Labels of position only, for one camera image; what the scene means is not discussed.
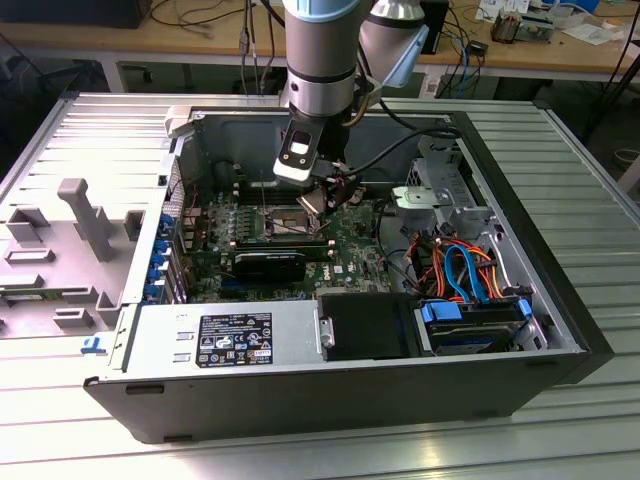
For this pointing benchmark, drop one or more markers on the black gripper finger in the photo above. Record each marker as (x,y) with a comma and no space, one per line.
(342,187)

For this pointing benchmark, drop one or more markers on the metal locking lever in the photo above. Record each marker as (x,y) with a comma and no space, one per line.
(336,220)
(263,197)

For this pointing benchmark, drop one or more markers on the silver CPU plate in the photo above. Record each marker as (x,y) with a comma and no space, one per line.
(312,202)

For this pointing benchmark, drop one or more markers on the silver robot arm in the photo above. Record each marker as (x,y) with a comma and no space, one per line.
(320,50)

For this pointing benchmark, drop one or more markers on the CPU socket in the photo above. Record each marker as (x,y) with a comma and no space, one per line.
(285,225)

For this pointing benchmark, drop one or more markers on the black bay cover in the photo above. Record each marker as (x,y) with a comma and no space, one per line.
(370,325)

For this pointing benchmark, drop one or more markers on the blue expansion slot retainer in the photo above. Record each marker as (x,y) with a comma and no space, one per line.
(161,257)

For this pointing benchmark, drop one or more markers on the green motherboard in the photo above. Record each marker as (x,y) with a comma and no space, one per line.
(350,250)

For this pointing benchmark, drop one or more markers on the black graphics card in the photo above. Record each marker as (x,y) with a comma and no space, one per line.
(270,267)

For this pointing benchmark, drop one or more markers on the metal drive cage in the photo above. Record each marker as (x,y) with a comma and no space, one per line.
(450,170)

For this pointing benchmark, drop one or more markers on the silver bay latch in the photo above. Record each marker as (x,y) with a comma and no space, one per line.
(328,332)

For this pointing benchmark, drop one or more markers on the tall black box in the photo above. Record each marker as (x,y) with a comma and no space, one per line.
(437,30)

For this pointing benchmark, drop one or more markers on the blue disk carrier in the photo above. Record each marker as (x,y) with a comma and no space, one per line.
(440,314)

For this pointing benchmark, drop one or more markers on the small black device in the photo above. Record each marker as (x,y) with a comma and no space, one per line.
(477,48)

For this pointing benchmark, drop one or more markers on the black power supply label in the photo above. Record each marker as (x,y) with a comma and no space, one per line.
(235,340)

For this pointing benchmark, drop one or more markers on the wooden desk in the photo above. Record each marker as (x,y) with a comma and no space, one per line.
(175,42)

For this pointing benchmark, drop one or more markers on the silver hard disk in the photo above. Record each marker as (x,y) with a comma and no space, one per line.
(470,340)

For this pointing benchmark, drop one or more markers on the copper wound transformer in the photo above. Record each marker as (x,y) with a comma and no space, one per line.
(505,27)

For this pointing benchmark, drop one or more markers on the printed paper sheets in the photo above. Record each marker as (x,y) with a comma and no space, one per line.
(500,7)

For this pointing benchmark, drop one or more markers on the black PC case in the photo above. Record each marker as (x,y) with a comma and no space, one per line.
(300,405)

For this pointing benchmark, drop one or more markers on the grey metal device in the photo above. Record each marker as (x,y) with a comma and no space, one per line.
(535,30)

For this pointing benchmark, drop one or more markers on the silver power supply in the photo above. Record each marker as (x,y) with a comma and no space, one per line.
(160,330)

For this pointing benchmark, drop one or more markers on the white paper sheet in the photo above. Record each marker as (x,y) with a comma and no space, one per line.
(590,34)

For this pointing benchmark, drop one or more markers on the grey parts rack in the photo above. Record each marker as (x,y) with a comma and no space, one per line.
(65,260)

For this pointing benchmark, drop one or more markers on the large black box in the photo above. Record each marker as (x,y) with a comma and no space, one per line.
(75,12)

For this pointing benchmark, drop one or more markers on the white bin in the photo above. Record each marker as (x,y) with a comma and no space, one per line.
(632,175)

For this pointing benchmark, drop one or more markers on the white tape roll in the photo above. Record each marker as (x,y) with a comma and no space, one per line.
(606,23)

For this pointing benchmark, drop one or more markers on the green RAM stick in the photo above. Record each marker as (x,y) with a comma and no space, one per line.
(25,298)

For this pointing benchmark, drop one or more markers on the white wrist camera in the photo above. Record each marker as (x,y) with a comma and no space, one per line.
(295,172)

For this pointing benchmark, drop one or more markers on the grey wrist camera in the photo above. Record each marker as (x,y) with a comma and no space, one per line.
(370,89)

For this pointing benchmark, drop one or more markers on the round silver bracket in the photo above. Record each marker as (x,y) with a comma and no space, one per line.
(415,200)

